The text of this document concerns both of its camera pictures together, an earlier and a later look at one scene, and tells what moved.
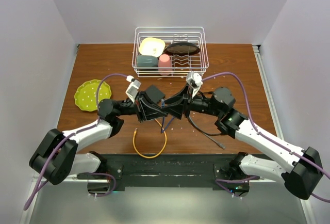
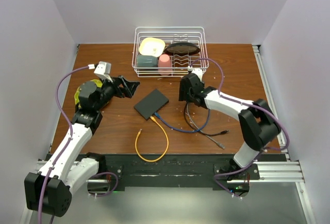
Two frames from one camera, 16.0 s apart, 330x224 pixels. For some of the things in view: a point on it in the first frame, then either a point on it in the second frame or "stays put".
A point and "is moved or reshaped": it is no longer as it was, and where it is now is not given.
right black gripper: x=177 y=110 -> x=182 y=95
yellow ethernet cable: x=152 y=157 is moved or reshaped
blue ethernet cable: x=162 y=104 -> x=166 y=123
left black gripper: x=153 y=111 -> x=127 y=91
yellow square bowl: x=151 y=46 stays put
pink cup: x=164 y=61 stays put
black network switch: x=154 y=94 is moved or reshaped
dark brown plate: x=182 y=48 stays put
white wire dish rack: x=171 y=51 stays put
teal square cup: x=144 y=61 stays put
